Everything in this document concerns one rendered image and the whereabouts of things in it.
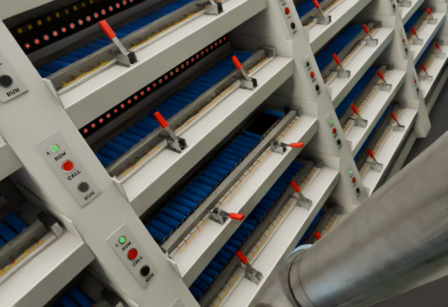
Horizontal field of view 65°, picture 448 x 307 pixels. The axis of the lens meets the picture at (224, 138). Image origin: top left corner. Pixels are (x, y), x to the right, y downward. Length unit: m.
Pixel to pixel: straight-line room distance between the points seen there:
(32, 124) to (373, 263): 0.49
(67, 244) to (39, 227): 0.06
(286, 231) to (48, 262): 0.61
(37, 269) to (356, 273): 0.47
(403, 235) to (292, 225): 0.73
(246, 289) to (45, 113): 0.60
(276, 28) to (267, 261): 0.62
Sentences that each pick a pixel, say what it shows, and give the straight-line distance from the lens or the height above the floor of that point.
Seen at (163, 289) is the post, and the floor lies 0.56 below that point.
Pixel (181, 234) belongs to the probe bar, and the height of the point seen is 0.58.
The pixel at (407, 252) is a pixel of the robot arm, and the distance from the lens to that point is 0.32.
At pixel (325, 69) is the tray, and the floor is 0.59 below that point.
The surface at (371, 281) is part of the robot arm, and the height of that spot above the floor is 0.70.
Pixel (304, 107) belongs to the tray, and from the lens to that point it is 1.08.
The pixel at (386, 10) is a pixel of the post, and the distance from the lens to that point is 1.66.
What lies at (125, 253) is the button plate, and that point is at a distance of 0.68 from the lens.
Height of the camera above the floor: 0.98
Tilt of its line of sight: 20 degrees down
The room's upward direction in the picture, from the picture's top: 28 degrees counter-clockwise
